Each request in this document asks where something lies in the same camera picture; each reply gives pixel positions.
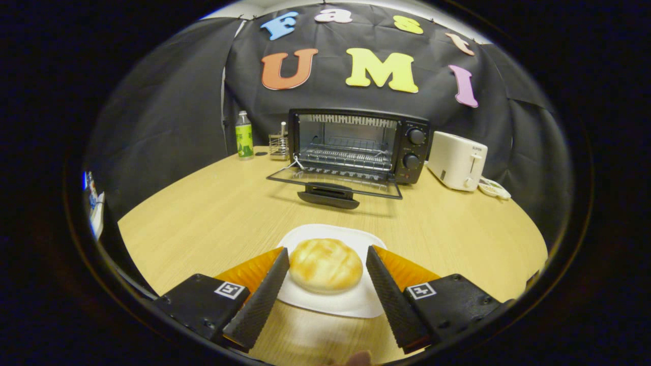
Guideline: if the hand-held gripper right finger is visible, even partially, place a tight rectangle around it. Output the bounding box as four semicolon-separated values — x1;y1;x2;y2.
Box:
365;245;514;355

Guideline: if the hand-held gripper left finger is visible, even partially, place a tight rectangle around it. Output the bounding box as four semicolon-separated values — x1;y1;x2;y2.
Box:
155;247;290;352

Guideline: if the golden bread bun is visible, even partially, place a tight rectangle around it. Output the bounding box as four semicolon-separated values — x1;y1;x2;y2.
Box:
289;238;364;295

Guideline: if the black toaster oven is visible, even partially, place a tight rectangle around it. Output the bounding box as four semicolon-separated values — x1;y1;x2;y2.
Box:
266;108;432;210

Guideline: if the white pop-up toaster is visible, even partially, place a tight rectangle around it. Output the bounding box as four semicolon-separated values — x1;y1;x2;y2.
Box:
426;131;489;192

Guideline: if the white plate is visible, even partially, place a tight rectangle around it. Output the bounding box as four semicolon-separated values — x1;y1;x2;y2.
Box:
276;224;388;319

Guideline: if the small white dish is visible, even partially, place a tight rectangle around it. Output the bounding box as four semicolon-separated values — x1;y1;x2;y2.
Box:
478;177;512;200

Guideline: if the green label water bottle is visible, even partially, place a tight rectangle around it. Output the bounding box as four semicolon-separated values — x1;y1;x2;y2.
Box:
235;111;254;160

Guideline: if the black backdrop cloth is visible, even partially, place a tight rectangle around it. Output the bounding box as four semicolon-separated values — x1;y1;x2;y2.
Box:
84;3;573;250

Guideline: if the metal wire holder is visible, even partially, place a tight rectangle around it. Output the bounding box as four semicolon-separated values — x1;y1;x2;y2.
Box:
269;121;289;161

